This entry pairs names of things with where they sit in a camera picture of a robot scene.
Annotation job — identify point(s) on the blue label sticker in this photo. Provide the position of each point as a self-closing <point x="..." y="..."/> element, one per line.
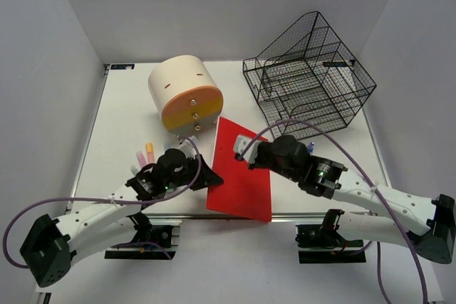
<point x="122" y="66"/>

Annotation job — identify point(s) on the green highlighter pen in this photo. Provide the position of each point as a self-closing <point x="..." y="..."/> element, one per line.
<point x="134" y="169"/>

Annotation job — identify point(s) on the orange highlighter pen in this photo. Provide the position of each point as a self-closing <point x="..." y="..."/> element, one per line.
<point x="150" y="153"/>

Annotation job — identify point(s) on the red paper folder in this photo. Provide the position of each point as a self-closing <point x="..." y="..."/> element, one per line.
<point x="245" y="193"/>

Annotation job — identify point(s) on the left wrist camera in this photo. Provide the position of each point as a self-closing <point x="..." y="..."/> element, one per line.
<point x="188" y="144"/>

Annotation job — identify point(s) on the small blue-capped glue bottle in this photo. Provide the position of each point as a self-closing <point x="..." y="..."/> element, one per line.
<point x="310" y="147"/>

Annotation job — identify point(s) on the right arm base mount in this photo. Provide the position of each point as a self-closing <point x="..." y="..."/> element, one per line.
<point x="320" y="243"/>

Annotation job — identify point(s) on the cream round drawer box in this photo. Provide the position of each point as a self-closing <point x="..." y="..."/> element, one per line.
<point x="185" y="95"/>

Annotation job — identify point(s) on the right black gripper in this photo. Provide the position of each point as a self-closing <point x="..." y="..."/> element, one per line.
<point x="256" y="164"/>

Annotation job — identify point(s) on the pink highlighter pen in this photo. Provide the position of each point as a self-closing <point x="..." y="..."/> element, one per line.
<point x="141" y="159"/>

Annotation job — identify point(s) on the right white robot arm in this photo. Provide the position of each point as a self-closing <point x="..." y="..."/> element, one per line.
<point x="426" y="225"/>

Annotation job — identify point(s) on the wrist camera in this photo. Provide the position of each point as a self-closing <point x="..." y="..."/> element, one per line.
<point x="246" y="149"/>
<point x="188" y="144"/>

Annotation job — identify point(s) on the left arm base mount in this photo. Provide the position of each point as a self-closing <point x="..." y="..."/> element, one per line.
<point x="152" y="240"/>

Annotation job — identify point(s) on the black wire mesh organizer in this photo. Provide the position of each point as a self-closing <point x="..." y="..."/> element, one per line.
<point x="307" y="80"/>

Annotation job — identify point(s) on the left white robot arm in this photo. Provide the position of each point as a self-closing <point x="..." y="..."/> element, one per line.
<point x="53" y="246"/>

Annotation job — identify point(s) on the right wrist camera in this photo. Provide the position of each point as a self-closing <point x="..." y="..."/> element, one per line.
<point x="246" y="149"/>

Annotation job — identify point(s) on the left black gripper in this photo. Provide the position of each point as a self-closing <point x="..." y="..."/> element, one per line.
<point x="209" y="178"/>

